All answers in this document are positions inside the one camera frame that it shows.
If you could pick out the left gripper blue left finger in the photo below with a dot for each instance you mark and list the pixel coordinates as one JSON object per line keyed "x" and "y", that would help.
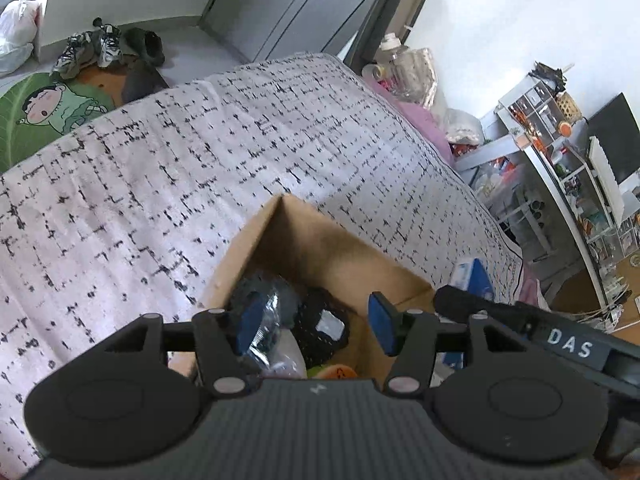
{"x": 246, "y": 318}

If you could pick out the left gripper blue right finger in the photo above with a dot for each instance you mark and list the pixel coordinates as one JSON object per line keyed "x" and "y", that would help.
{"x": 386, "y": 323}

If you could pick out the bag of black items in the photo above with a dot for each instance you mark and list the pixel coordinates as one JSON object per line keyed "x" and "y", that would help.
{"x": 282, "y": 304}

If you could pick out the hamburger plush toy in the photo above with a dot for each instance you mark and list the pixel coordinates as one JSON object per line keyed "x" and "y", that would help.
{"x": 331, "y": 372}

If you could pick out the blue tissue pack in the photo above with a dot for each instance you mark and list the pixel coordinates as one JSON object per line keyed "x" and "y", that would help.
{"x": 469, "y": 275}

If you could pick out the white plastic bag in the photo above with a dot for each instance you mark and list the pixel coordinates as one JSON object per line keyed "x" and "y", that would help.
{"x": 18, "y": 32}
{"x": 284, "y": 359}

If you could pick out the brown cardboard box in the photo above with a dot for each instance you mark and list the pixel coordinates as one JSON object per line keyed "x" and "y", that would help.
{"x": 290, "y": 238}

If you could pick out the black white patterned blanket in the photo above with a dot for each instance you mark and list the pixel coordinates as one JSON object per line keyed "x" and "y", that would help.
{"x": 133, "y": 211}

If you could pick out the white keyboard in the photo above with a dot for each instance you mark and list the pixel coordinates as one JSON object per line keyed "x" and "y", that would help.
{"x": 605, "y": 174}

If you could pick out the white desk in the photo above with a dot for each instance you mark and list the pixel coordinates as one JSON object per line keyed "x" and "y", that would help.
{"x": 522, "y": 191}

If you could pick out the pink bed sheet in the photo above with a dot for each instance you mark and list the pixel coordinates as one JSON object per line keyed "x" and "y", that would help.
{"x": 425, "y": 124}

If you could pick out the black monitor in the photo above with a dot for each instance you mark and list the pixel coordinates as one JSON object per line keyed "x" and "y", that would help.
{"x": 618, "y": 133}

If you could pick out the clear drawer organizer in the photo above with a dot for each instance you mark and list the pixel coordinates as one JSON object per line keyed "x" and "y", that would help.
{"x": 530, "y": 108}

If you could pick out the dark slippers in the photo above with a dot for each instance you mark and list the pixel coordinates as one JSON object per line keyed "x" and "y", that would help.
{"x": 146, "y": 45}

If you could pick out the green cartoon floor mat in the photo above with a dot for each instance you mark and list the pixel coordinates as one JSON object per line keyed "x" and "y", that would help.
{"x": 39, "y": 109}

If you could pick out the grey wardrobe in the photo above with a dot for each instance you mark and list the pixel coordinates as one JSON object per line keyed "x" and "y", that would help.
{"x": 259, "y": 30}

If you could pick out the grey sneakers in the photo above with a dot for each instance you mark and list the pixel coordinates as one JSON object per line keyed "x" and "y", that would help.
{"x": 99, "y": 46}

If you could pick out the leaning brown board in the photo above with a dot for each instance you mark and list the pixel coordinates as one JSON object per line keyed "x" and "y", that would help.
{"x": 384, "y": 16}

